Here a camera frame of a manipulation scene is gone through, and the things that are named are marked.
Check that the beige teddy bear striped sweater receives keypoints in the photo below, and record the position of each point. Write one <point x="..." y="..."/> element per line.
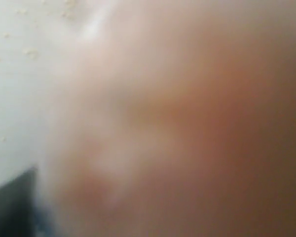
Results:
<point x="174" y="118"/>

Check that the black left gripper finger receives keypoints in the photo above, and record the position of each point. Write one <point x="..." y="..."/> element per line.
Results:
<point x="17" y="200"/>

